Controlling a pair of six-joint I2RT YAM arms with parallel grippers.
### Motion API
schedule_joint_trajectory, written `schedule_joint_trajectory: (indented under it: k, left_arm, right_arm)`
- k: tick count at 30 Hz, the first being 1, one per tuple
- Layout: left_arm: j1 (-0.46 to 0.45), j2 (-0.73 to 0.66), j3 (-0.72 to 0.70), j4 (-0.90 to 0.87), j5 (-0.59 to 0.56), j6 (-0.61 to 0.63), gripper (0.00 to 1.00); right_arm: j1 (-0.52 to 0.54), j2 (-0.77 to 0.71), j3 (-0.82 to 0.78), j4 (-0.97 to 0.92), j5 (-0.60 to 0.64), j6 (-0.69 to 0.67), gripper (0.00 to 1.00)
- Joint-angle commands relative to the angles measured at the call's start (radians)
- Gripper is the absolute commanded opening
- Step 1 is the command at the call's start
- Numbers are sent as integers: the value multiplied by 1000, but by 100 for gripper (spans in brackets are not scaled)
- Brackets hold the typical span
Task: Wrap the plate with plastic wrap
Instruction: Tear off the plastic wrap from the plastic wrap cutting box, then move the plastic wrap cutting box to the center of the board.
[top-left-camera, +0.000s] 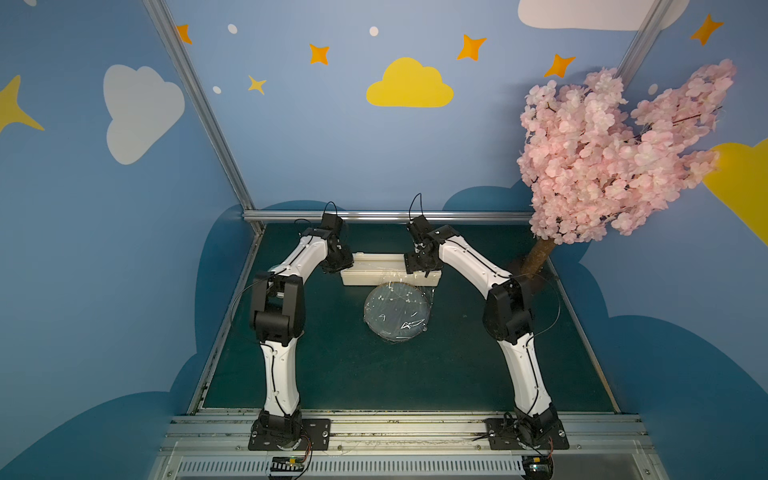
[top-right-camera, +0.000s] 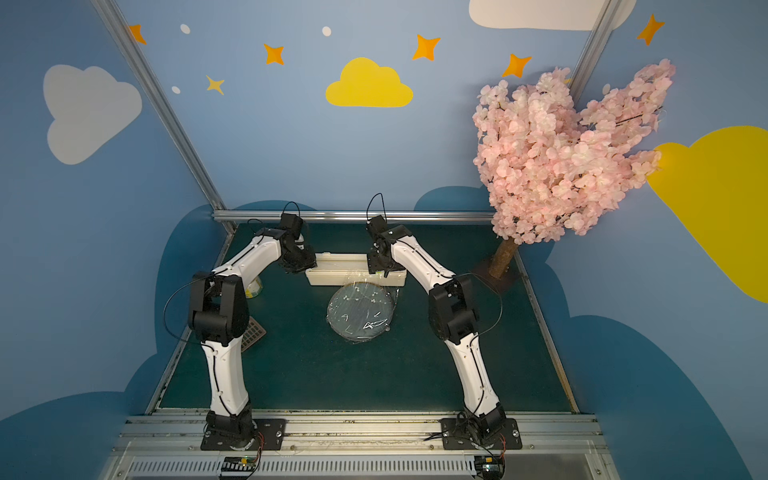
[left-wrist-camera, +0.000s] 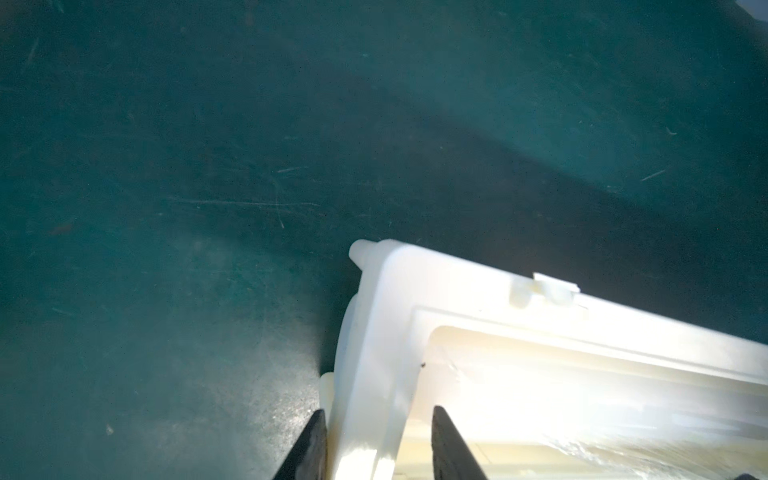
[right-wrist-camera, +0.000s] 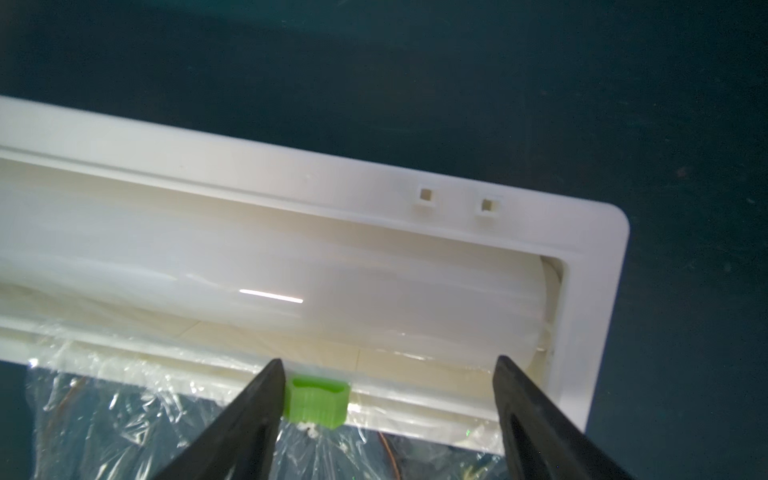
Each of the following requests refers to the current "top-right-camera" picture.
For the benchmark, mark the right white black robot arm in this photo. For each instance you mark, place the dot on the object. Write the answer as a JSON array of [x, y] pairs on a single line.
[[452, 316]]

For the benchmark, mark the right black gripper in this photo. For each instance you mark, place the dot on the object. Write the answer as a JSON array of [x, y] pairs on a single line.
[[380, 262]]

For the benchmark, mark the left small circuit board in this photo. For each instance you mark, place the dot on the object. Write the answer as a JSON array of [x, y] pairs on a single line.
[[239, 467]]

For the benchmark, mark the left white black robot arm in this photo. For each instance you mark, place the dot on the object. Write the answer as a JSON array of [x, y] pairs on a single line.
[[219, 316]]

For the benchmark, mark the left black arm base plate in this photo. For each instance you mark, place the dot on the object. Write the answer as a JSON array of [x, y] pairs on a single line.
[[224, 433]]

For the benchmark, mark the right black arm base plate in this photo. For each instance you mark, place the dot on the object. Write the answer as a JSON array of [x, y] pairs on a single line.
[[459, 434]]

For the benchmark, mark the dark square tree base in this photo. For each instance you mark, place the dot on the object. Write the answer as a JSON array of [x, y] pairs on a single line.
[[501, 284]]

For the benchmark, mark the round grey glass plate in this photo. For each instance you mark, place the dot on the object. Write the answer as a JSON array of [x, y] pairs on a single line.
[[360, 313]]

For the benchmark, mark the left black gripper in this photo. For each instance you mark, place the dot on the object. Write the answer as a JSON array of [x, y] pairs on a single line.
[[302, 260]]

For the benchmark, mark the aluminium front rail frame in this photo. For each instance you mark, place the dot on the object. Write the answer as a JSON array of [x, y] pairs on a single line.
[[360, 445]]

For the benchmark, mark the pink cherry blossom tree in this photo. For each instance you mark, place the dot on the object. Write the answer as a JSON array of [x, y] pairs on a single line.
[[550, 168]]

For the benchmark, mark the brown grid coaster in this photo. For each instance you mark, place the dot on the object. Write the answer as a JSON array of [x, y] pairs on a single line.
[[252, 334]]

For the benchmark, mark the white plastic wrap dispenser box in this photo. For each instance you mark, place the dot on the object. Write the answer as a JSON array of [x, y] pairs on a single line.
[[339, 269]]

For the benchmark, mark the small circuit board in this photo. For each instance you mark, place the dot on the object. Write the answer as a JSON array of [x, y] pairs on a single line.
[[239, 467], [488, 467]]

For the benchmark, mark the right small circuit board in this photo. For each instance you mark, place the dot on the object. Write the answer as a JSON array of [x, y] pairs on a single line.
[[488, 467]]

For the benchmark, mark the small yellow green-lidded jar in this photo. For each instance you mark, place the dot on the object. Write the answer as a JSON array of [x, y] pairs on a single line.
[[254, 288]]

